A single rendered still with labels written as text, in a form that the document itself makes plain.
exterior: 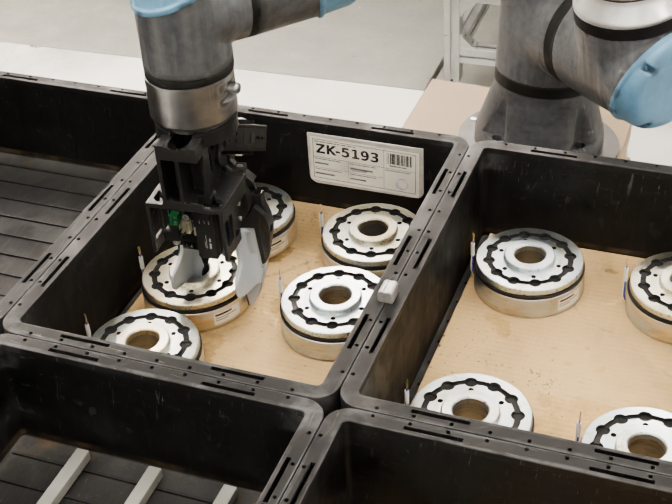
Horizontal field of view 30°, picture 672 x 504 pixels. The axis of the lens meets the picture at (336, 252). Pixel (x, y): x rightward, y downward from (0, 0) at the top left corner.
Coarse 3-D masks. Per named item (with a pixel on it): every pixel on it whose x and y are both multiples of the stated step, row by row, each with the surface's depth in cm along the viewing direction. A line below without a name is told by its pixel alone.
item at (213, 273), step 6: (210, 258) 121; (174, 264) 120; (210, 264) 120; (216, 264) 120; (210, 270) 119; (216, 270) 119; (204, 276) 118; (210, 276) 118; (216, 276) 119; (186, 282) 118; (192, 282) 118; (198, 282) 118; (204, 282) 118; (210, 282) 118
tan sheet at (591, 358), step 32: (608, 256) 124; (608, 288) 120; (480, 320) 117; (512, 320) 117; (544, 320) 116; (576, 320) 116; (608, 320) 116; (448, 352) 113; (480, 352) 113; (512, 352) 113; (544, 352) 113; (576, 352) 112; (608, 352) 112; (640, 352) 112; (512, 384) 110; (544, 384) 109; (576, 384) 109; (608, 384) 109; (640, 384) 109; (544, 416) 106; (576, 416) 106
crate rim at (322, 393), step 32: (320, 128) 128; (352, 128) 127; (384, 128) 126; (448, 160) 121; (128, 192) 119; (96, 224) 115; (416, 224) 112; (64, 256) 111; (32, 288) 108; (128, 352) 100; (160, 352) 100; (352, 352) 99; (256, 384) 96; (288, 384) 96; (320, 384) 96
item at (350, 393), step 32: (544, 160) 121; (576, 160) 120; (608, 160) 119; (448, 192) 117; (416, 256) 109; (384, 320) 102; (352, 384) 96; (416, 416) 93; (448, 416) 92; (544, 448) 89; (576, 448) 89; (608, 448) 89
